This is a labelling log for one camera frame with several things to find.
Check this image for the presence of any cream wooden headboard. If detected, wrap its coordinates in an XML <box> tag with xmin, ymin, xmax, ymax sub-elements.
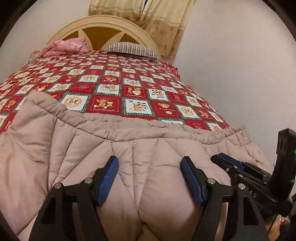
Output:
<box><xmin>49</xmin><ymin>15</ymin><xmax>161</xmax><ymax>56</ymax></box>

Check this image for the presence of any beige quilted down jacket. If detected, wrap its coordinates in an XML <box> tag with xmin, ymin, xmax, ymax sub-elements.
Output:
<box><xmin>0</xmin><ymin>90</ymin><xmax>275</xmax><ymax>241</ymax></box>

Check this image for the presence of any pink folded blanket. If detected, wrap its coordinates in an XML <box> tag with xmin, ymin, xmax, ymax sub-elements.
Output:
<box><xmin>30</xmin><ymin>37</ymin><xmax>89</xmax><ymax>58</ymax></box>

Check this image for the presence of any striped pillow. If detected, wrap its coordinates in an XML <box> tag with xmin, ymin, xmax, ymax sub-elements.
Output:
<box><xmin>104</xmin><ymin>42</ymin><xmax>162</xmax><ymax>61</ymax></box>

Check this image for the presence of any red patchwork bear bedspread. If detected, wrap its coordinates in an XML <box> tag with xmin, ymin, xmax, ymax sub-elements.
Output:
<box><xmin>1</xmin><ymin>51</ymin><xmax>229</xmax><ymax>132</ymax></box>

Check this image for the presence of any beige patterned curtain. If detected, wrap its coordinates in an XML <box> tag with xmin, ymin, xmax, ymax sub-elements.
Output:
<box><xmin>88</xmin><ymin>0</ymin><xmax>195</xmax><ymax>59</ymax></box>

